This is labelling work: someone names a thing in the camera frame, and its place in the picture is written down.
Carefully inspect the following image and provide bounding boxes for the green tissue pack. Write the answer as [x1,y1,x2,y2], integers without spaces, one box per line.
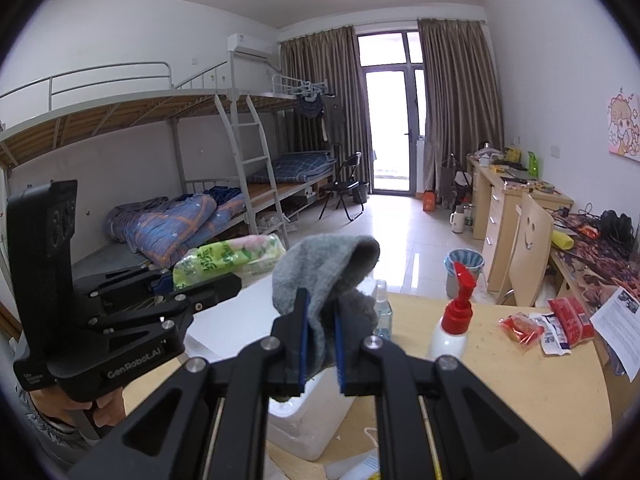
[172,234,286,289]

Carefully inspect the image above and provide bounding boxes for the grey fuzzy sock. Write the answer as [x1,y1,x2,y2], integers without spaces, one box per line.
[272,234,381,378]

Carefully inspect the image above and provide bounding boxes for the person left hand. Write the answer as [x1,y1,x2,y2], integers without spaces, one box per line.
[29,388,126,430]

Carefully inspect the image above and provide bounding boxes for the blue plaid quilt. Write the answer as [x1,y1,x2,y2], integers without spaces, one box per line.
[104,186,245,268]

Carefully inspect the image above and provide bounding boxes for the white foam box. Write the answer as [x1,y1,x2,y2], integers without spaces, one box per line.
[186,278,352,474]

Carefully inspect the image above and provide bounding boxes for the blue spray bottle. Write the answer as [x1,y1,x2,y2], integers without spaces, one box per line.
[374,280,393,340]

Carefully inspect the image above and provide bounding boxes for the red pump lotion bottle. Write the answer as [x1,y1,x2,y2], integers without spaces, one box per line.
[426,262,476,361]

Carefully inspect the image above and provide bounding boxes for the metal bunk bed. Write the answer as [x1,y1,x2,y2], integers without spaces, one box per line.
[1,54,329,266]

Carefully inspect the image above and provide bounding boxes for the blue trash bin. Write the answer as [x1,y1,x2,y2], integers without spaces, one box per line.
[444,248,486,302]

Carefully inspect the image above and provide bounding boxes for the red snack packet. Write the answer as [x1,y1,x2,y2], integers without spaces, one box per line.
[498,312,544,349]

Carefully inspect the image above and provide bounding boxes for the white thermos kettle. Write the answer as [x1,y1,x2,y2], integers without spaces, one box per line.
[449,204,465,234]

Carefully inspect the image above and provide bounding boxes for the black folding chair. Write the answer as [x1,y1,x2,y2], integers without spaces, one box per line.
[319,152,364,222]

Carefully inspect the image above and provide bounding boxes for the white red wrapper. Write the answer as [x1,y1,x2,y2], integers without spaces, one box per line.
[529,313,572,356]

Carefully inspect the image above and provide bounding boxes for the wooden smiley chair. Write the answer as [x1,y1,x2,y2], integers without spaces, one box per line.
[498,194,554,308]

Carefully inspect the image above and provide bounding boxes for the wooden desk with drawers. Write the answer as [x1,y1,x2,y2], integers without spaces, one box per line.
[466,155,574,292]

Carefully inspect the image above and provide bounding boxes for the large red snack bag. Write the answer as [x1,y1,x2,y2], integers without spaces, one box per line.
[548,297,596,349]

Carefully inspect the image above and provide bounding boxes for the white air conditioner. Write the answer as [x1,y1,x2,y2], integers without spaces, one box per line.
[227,32,274,58]

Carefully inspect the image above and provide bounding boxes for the white paper sheet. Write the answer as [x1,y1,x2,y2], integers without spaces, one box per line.
[591,287,640,382]

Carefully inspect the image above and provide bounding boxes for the right brown curtain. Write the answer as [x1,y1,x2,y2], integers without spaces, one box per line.
[418,18,504,192]

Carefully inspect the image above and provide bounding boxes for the brown curtain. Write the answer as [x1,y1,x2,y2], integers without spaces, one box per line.
[280,26,373,185]
[418,18,504,192]

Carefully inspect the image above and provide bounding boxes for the left brown curtain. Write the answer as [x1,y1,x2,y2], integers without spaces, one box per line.
[280,26,373,185]

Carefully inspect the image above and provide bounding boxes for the black headphones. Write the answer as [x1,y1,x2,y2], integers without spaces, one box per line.
[599,210,634,247]

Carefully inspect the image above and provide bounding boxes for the glass balcony door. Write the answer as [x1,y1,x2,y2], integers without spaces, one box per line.
[358,30,426,195]

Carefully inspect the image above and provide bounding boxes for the cartoon wall picture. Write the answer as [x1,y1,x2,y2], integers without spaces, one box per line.
[608,88,640,162]

